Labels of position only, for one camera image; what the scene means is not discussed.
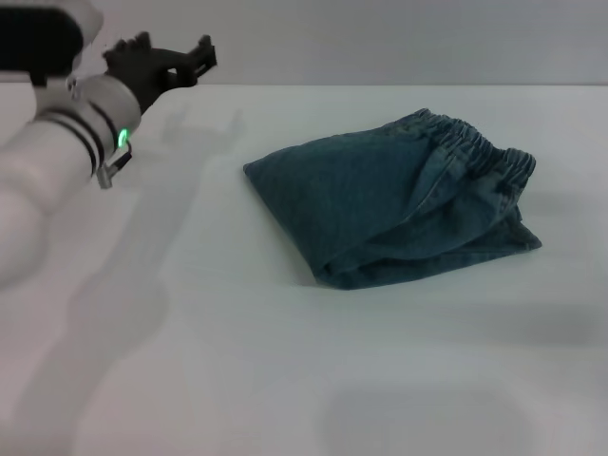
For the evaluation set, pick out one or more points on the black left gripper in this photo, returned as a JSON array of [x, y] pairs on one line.
[[147, 71]]

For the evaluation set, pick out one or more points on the blue denim shorts with cartoon print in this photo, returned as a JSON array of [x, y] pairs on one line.
[[394, 204]]

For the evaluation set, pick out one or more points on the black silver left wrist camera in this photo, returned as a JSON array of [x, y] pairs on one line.
[[38, 38]]

